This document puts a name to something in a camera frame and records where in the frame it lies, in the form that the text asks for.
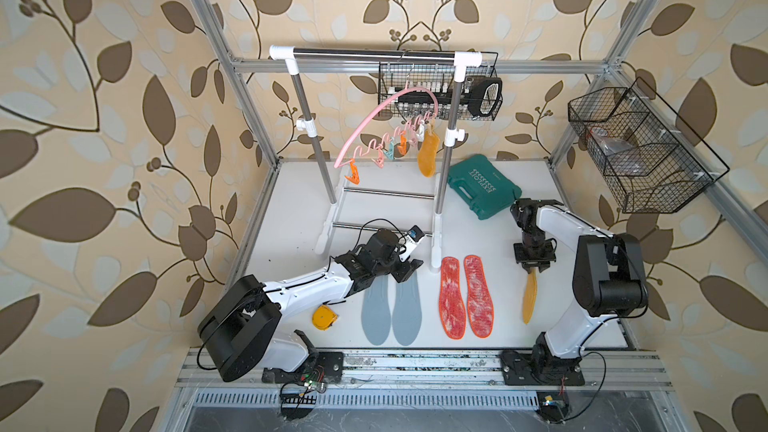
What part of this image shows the yellow tape measure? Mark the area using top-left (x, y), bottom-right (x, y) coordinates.
top-left (311, 305), bottom-right (338, 331)

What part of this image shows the green plastic tool case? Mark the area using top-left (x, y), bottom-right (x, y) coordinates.
top-left (447, 155), bottom-right (522, 220)

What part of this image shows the red insole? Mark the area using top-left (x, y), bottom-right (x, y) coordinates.
top-left (438, 257), bottom-right (467, 340)
top-left (464, 255), bottom-right (494, 339)

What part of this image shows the orange yellow insole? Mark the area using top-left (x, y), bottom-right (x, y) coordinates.
top-left (522, 267), bottom-right (538, 324)
top-left (417, 130), bottom-right (440, 177)

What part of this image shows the black wire basket right wall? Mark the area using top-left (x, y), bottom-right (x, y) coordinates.
top-left (568, 77), bottom-right (730, 214)

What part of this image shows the black wire basket back wall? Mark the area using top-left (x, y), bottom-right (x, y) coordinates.
top-left (376, 52), bottom-right (503, 122)

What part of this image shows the black wire basket wall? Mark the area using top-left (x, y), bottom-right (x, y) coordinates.
top-left (376, 52), bottom-right (503, 122)
top-left (568, 77), bottom-right (730, 214)

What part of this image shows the small electronics board with wires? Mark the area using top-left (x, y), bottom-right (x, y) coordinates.
top-left (536, 391), bottom-right (570, 424)

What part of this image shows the plastic bag in basket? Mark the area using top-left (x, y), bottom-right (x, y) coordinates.
top-left (590, 127), bottom-right (645, 176)

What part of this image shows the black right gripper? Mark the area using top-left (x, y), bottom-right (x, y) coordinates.
top-left (512, 228), bottom-right (554, 271)

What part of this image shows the pink multi-clip hanger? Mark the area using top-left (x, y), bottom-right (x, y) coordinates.
top-left (333, 87), bottom-right (438, 169)

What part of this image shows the white clothes rack with steel bars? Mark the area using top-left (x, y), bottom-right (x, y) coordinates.
top-left (269, 45), bottom-right (483, 268)

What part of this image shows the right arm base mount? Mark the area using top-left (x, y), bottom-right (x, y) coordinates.
top-left (499, 332), bottom-right (585, 387)

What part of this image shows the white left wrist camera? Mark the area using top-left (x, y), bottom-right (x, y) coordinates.
top-left (399, 225), bottom-right (425, 262)

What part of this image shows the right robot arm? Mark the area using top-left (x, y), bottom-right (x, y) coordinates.
top-left (510, 198), bottom-right (649, 374)

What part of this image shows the light blue insole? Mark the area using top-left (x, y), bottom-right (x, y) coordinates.
top-left (361, 276), bottom-right (391, 346)
top-left (391, 275), bottom-right (422, 347)

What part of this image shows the aluminium frame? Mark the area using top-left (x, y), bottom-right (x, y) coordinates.
top-left (149, 0), bottom-right (768, 432)

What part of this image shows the orange clothes peg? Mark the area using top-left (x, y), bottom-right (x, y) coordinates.
top-left (345, 160), bottom-right (360, 185)

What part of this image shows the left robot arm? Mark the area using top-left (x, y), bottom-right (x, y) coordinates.
top-left (198, 226), bottom-right (425, 383)

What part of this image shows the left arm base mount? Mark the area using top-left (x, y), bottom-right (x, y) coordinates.
top-left (261, 330), bottom-right (344, 421)

